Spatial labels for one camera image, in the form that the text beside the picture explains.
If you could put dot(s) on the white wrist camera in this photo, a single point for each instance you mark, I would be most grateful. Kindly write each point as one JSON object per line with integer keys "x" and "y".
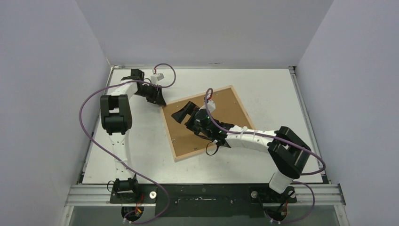
{"x": 156, "y": 77}
{"x": 210, "y": 105}

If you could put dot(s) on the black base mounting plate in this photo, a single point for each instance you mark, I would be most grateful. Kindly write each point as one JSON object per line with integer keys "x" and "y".
{"x": 203, "y": 200}

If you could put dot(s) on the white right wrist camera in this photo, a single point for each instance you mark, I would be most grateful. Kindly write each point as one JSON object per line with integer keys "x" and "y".
{"x": 210, "y": 105}

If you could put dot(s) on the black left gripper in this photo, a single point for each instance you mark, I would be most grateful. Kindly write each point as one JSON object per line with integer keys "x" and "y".
{"x": 157, "y": 98}

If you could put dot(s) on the brown frame backing board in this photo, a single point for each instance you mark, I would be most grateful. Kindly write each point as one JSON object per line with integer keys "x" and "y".
{"x": 190, "y": 130}

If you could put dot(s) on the aluminium front rail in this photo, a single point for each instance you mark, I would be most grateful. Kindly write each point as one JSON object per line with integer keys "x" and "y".
{"x": 98, "y": 195}

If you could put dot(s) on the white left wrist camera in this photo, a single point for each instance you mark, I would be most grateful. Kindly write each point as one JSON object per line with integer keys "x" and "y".
{"x": 156, "y": 77}

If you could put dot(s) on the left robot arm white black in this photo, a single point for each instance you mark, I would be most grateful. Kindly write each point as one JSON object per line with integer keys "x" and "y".
{"x": 117, "y": 120}

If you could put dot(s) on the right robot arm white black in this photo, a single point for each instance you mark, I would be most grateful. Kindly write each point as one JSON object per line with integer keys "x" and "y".
{"x": 286, "y": 149}

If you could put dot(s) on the light wooden picture frame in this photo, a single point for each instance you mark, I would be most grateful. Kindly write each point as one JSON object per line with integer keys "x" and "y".
{"x": 229, "y": 108}

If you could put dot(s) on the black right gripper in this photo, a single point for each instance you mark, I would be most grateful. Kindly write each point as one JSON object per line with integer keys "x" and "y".
{"x": 191, "y": 116}

